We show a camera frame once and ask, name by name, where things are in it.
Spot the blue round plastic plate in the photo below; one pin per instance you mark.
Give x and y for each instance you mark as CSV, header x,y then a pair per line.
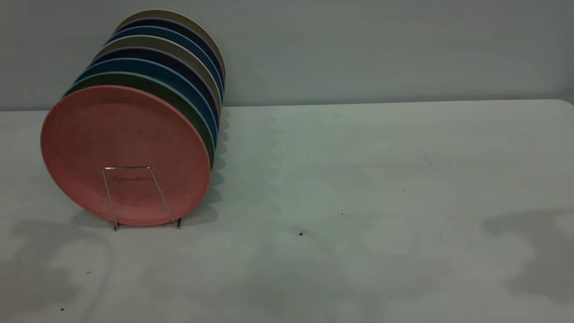
x,y
157,31
134,66

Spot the beige round plastic plate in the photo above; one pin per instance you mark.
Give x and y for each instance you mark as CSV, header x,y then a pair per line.
x,y
166,14
152,41

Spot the dark purple round plate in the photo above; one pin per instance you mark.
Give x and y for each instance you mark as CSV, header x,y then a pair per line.
x,y
161,22
148,54

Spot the pink round plastic plate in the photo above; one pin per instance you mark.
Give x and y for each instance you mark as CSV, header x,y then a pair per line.
x,y
125,134

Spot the green round plastic plate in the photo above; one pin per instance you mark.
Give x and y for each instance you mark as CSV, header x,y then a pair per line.
x,y
134,79

